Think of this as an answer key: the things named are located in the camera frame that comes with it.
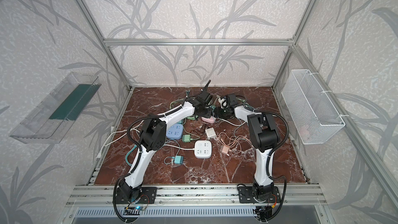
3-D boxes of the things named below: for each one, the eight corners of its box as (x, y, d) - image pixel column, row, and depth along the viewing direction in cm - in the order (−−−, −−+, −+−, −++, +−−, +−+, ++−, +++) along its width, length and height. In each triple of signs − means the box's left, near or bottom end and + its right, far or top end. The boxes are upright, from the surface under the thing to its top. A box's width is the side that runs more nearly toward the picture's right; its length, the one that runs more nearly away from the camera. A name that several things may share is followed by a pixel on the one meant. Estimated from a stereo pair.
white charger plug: (208, 139, 94) (208, 138, 92) (205, 131, 98) (205, 129, 96) (216, 137, 95) (216, 135, 93) (212, 128, 99) (213, 127, 97)
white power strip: (194, 158, 87) (193, 157, 85) (195, 142, 94) (194, 140, 91) (211, 158, 87) (211, 157, 85) (211, 142, 94) (211, 140, 91)
